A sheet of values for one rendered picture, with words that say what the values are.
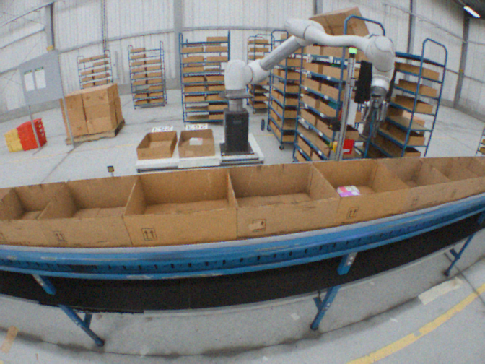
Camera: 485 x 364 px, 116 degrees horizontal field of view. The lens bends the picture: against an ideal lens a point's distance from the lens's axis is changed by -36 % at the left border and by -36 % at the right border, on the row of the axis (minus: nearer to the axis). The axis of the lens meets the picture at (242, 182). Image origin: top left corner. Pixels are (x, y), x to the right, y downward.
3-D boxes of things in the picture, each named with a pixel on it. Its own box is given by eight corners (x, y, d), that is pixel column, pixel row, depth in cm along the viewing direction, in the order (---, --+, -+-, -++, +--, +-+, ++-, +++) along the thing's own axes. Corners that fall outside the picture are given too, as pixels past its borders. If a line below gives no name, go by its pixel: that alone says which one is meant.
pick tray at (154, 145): (177, 140, 213) (177, 130, 208) (172, 158, 181) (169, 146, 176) (148, 142, 210) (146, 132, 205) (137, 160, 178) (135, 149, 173)
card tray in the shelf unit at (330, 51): (322, 55, 215) (323, 46, 210) (346, 59, 219) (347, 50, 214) (343, 58, 181) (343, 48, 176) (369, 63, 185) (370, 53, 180)
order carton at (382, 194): (367, 185, 123) (375, 159, 114) (398, 217, 98) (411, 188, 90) (305, 192, 118) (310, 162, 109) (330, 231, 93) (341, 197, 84)
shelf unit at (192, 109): (183, 128, 480) (178, 32, 379) (186, 121, 522) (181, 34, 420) (230, 126, 490) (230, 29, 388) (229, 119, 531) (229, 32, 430)
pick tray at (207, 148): (212, 139, 216) (212, 128, 211) (215, 156, 184) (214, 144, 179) (182, 141, 212) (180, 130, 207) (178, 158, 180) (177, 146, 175)
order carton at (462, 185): (442, 177, 134) (450, 156, 125) (470, 199, 109) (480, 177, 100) (411, 180, 129) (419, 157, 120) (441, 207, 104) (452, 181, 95)
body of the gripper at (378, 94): (390, 94, 93) (386, 111, 94) (376, 94, 101) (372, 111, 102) (382, 87, 90) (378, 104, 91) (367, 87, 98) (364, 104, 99)
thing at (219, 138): (251, 134, 234) (251, 131, 233) (264, 160, 185) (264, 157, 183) (150, 141, 222) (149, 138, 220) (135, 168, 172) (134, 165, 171)
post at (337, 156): (339, 167, 188) (356, 58, 143) (342, 170, 184) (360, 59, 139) (327, 168, 187) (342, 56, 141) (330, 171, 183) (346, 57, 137)
